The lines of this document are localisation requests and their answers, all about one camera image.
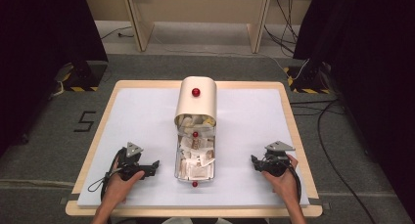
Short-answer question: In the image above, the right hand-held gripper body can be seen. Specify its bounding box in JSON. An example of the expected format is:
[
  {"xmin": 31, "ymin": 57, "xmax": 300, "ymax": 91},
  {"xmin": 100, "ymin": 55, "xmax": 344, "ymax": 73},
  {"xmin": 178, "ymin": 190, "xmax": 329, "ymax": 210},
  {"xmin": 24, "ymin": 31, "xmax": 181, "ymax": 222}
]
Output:
[{"xmin": 257, "ymin": 140, "xmax": 297, "ymax": 178}]

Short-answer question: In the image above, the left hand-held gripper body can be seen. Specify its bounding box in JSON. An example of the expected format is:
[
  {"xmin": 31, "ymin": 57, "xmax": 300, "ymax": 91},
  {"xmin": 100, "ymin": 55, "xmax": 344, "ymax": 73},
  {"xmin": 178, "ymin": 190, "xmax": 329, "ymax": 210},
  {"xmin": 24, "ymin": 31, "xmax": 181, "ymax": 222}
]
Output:
[{"xmin": 115, "ymin": 141, "xmax": 157, "ymax": 181}]

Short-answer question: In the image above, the person's left hand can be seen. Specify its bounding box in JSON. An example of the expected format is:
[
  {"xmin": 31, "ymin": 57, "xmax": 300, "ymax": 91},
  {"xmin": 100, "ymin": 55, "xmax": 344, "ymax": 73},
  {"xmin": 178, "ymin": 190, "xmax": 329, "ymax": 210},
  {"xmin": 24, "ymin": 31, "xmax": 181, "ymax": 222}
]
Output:
[{"xmin": 103, "ymin": 157, "xmax": 146, "ymax": 206}]

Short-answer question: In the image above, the person's right hand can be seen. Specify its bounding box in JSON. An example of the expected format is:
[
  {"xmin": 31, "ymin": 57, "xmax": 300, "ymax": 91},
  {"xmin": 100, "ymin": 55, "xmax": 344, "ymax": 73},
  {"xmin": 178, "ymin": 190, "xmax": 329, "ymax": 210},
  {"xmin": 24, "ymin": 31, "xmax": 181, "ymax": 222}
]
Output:
[{"xmin": 261, "ymin": 154, "xmax": 300, "ymax": 204}]

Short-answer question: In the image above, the white table mat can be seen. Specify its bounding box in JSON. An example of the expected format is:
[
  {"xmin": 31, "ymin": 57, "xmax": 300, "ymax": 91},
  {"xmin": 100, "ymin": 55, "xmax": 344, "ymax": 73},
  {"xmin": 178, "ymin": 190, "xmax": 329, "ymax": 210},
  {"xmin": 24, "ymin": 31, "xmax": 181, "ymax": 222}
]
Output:
[{"xmin": 76, "ymin": 87, "xmax": 311, "ymax": 208}]

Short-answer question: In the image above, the pile of white paper packets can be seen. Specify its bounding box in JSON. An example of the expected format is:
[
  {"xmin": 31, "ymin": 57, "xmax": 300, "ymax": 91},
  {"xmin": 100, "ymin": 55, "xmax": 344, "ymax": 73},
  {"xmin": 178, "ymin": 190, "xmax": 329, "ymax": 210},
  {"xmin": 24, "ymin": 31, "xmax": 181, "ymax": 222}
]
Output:
[{"xmin": 177, "ymin": 135, "xmax": 215, "ymax": 181}]

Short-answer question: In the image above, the long clear drawer, red knob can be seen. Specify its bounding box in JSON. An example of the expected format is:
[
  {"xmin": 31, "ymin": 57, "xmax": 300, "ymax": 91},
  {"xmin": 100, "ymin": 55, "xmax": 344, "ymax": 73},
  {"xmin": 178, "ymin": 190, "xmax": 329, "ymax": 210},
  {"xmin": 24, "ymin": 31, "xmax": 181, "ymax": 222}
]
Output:
[{"xmin": 173, "ymin": 132, "xmax": 217, "ymax": 189}]

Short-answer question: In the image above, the wooden table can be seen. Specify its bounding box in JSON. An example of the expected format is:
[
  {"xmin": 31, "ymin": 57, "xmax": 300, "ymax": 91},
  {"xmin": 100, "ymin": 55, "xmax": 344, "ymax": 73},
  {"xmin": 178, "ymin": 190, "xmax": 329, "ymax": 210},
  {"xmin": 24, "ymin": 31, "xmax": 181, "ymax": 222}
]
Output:
[{"xmin": 65, "ymin": 79, "xmax": 324, "ymax": 218}]

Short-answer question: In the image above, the small clear drawer, red knob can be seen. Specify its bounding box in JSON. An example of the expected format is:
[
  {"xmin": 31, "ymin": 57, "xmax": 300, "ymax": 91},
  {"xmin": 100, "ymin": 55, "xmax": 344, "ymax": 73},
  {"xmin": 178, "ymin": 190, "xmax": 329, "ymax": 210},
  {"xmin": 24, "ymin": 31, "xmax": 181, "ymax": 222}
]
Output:
[{"xmin": 175, "ymin": 113, "xmax": 217, "ymax": 141}]

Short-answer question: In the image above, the pile of cream yellow pieces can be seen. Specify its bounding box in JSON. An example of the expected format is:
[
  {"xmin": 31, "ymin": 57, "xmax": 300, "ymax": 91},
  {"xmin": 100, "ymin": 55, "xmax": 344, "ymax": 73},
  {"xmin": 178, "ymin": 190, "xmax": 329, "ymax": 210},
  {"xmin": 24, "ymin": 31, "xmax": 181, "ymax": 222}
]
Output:
[{"xmin": 177, "ymin": 114, "xmax": 217, "ymax": 128}]

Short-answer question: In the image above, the beige rounded lid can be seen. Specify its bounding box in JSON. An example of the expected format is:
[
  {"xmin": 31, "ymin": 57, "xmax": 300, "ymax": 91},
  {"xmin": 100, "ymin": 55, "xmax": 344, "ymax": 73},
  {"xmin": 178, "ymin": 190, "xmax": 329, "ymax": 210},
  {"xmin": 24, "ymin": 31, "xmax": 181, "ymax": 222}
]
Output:
[{"xmin": 174, "ymin": 75, "xmax": 218, "ymax": 126}]

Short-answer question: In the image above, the black stand base, striped tape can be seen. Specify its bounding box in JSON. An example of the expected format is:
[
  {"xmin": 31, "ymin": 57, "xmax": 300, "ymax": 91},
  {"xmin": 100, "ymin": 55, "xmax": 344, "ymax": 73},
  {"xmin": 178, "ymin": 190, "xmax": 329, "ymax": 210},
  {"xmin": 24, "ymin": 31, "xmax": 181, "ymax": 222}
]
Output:
[
  {"xmin": 53, "ymin": 60, "xmax": 109, "ymax": 93},
  {"xmin": 282, "ymin": 61, "xmax": 333, "ymax": 95}
]

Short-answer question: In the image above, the black curtain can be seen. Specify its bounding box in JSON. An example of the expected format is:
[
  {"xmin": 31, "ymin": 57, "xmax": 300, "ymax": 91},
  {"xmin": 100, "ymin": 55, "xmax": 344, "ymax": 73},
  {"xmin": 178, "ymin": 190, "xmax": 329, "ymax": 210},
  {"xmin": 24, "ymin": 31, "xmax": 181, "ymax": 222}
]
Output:
[
  {"xmin": 0, "ymin": 0, "xmax": 110, "ymax": 157},
  {"xmin": 293, "ymin": 0, "xmax": 415, "ymax": 215}
]

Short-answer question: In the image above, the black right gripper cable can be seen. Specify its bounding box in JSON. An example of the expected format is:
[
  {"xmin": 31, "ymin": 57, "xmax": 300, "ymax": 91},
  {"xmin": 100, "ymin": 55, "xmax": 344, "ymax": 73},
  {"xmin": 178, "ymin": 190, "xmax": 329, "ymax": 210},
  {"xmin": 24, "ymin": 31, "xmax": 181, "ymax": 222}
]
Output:
[{"xmin": 284, "ymin": 158, "xmax": 303, "ymax": 204}]

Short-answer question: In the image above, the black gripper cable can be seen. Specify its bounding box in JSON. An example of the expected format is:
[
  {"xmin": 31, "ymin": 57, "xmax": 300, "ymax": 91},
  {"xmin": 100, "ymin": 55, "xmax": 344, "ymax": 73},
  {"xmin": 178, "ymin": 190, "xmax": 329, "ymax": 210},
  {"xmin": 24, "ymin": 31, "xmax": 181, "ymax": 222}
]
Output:
[
  {"xmin": 284, "ymin": 158, "xmax": 303, "ymax": 204},
  {"xmin": 87, "ymin": 149, "xmax": 126, "ymax": 202}
]

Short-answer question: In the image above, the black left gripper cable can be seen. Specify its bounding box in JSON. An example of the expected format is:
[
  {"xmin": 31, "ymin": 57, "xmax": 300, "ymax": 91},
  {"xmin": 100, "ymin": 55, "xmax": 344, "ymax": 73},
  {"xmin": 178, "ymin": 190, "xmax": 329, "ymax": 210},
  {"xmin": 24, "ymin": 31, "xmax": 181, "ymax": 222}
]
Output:
[{"xmin": 87, "ymin": 149, "xmax": 126, "ymax": 202}]

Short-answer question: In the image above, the long black floor cable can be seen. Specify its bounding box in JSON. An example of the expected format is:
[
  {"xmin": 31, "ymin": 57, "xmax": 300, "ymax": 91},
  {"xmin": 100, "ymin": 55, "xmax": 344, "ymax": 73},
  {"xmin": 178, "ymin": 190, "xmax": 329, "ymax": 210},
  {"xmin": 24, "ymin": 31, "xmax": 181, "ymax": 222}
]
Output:
[{"xmin": 289, "ymin": 98, "xmax": 378, "ymax": 224}]

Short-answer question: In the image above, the thin white floor cable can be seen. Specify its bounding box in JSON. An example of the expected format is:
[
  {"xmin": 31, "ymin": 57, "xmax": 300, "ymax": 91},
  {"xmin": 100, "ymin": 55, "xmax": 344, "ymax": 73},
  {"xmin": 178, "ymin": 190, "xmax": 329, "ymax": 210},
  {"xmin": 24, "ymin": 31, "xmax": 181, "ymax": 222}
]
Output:
[{"xmin": 152, "ymin": 31, "xmax": 310, "ymax": 81}]

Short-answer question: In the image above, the black cable with plug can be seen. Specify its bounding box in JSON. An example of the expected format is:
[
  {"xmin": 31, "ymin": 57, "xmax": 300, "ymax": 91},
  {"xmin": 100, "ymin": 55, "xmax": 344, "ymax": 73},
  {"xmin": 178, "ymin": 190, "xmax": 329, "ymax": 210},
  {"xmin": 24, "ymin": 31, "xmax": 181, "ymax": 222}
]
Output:
[{"xmin": 99, "ymin": 25, "xmax": 135, "ymax": 41}]

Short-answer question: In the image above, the wooden desk frame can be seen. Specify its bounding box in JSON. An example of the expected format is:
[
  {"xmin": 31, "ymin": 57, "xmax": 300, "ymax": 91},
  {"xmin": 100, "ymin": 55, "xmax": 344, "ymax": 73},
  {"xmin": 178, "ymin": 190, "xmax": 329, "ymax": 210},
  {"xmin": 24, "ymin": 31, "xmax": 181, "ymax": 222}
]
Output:
[{"xmin": 120, "ymin": 0, "xmax": 272, "ymax": 54}]

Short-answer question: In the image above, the bundle of black wall cables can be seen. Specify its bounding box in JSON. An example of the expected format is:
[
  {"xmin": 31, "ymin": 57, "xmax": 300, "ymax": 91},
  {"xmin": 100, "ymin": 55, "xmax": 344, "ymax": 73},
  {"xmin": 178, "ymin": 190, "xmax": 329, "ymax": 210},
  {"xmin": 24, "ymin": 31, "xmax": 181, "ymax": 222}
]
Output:
[{"xmin": 263, "ymin": 0, "xmax": 300, "ymax": 56}]

